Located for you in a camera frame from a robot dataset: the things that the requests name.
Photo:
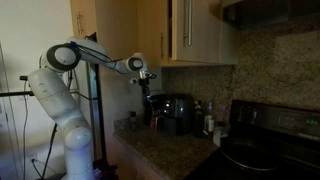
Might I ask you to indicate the dark range hood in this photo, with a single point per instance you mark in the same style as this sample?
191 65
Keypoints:
266 13

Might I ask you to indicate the small red jar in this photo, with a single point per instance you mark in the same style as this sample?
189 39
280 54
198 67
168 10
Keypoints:
152 122

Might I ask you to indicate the black camera on stand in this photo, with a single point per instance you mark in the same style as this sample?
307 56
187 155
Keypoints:
23 78

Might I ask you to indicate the black coffee maker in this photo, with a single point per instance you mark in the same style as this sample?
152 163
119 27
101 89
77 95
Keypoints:
178 115

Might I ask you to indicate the clear bottle white label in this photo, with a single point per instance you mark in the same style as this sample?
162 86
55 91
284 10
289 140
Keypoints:
210 121

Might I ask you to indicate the wooden upper cabinet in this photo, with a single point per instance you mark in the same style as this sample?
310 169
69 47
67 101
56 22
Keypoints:
126 30

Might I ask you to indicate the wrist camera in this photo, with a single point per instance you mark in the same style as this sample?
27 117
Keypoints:
143 76

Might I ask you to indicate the dark glass bottle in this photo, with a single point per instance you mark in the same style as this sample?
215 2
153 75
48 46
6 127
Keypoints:
199 121

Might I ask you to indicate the stainless steel fridge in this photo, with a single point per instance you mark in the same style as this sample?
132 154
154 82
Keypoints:
96 110

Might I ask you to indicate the open cabinet door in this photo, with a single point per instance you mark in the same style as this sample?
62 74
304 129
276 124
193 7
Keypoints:
203 30

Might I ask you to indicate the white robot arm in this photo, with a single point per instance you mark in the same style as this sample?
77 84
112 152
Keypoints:
56 100

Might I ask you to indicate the small dark spice jar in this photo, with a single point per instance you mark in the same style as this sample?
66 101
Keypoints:
133 120

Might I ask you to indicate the black frying pan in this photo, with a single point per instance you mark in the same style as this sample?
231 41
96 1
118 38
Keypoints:
248 155

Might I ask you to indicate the white wall outlet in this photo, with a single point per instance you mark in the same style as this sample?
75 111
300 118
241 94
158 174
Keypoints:
33 158

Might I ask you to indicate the black stand bar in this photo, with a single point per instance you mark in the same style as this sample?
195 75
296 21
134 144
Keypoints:
15 94

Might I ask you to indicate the small white container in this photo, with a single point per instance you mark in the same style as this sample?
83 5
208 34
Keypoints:
217 137

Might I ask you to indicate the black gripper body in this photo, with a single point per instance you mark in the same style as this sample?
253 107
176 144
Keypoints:
146 87

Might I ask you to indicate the black stove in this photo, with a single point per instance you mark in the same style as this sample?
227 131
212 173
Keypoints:
283 133

